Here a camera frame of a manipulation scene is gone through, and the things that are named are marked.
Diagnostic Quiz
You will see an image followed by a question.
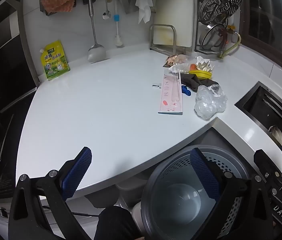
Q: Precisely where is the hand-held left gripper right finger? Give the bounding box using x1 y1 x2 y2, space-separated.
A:
190 148 274 240

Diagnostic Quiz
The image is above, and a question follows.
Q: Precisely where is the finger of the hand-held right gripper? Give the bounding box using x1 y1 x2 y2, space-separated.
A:
253 149 282 181

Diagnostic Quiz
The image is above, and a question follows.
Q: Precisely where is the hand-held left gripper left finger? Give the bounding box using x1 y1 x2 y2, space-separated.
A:
8 147 93 240

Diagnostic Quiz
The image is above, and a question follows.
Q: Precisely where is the grey perforated trash bin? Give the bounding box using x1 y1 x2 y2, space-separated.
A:
132 145 254 240

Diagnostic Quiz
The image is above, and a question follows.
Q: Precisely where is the clear plastic bag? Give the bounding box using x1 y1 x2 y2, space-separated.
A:
194 84 228 120

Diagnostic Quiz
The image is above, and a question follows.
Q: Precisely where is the long pink box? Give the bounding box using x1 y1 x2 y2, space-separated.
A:
158 70 183 115

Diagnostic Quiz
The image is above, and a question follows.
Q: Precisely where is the dark grey cloth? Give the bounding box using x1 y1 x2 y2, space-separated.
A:
181 74 219 93

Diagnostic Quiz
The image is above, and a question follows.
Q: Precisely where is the yellow lid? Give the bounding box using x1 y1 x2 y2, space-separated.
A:
188 70 213 80

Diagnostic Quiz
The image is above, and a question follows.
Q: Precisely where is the clear plastic cup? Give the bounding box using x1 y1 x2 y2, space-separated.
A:
168 64 194 74

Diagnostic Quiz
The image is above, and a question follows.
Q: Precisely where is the person's dark trouser leg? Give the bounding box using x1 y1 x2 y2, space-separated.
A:
97 205 144 240

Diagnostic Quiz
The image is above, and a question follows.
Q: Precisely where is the yellow green seasoning pouch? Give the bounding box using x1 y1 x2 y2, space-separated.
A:
40 40 71 81

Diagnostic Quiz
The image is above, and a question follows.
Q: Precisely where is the printed snack wrapper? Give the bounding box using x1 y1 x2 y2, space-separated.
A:
162 54 189 68

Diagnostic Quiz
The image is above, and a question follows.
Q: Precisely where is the metal spatula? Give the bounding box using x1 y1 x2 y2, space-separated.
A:
87 0 106 63

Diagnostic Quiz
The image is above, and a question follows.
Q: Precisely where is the metal dish rack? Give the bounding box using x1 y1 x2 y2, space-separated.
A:
193 0 234 55

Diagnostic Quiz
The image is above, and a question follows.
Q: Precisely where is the metal strainer bowl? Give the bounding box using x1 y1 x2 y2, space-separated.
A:
199 23 229 53

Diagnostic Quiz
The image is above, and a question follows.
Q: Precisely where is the metal cutting board stand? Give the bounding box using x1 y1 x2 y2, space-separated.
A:
149 24 177 54

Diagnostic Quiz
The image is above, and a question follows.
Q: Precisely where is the blue white bottle brush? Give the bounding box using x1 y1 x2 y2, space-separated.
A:
113 14 124 47

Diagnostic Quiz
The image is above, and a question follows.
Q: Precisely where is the small metal spoon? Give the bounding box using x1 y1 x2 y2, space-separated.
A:
102 0 112 20

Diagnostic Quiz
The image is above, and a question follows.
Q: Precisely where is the white cutting board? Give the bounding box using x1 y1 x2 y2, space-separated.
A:
153 0 196 48

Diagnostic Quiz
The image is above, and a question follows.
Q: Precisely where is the perforated metal steamer plate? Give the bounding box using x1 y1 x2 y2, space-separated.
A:
198 0 243 25

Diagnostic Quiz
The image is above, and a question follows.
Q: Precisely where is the orange cloth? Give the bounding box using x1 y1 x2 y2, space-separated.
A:
40 0 83 13

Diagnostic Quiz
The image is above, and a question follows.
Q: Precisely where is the white hanging towel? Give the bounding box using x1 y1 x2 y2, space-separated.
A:
135 0 154 24

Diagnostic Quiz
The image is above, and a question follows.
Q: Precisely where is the yellow hose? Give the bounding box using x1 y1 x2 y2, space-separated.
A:
217 26 242 58

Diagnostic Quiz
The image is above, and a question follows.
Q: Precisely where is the dark window frame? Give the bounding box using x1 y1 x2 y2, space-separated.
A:
240 0 282 63

